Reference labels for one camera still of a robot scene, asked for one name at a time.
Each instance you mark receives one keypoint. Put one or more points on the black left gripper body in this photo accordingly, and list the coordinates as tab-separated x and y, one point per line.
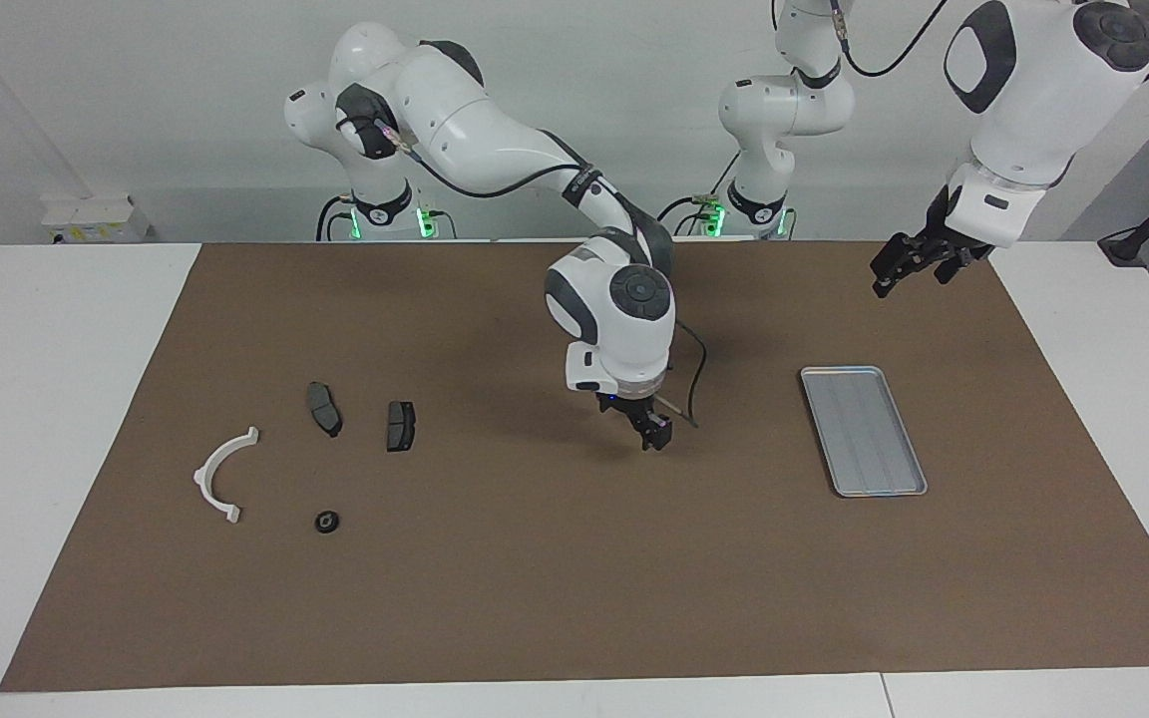
954	244

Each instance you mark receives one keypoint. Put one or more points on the white semicircular bracket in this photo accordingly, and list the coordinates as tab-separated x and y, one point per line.
207	466

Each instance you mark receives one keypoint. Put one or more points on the large black bearing gear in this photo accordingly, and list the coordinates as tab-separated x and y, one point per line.
327	522

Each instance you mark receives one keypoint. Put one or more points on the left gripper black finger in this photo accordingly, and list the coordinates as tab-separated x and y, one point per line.
889	272
952	271

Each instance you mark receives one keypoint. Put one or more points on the long grey brake pad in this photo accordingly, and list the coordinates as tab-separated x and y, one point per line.
323	407

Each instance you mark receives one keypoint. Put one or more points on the short grey brake pad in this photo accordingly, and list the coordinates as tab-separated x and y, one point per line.
400	427

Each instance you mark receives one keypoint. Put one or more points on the silver metal tray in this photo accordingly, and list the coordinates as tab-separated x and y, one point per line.
864	434

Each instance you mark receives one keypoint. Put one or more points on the brown table mat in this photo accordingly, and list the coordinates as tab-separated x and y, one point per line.
535	578

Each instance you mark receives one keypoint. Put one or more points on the white box with yellow label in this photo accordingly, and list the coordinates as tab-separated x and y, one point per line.
96	214

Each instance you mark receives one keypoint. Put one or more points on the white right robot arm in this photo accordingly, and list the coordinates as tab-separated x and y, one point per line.
475	120

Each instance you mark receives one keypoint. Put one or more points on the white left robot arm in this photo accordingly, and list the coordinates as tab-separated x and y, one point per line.
1023	100

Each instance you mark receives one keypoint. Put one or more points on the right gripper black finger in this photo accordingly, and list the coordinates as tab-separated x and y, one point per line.
646	434
664	434

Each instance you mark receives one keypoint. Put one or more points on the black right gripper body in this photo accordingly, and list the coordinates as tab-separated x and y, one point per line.
634	407

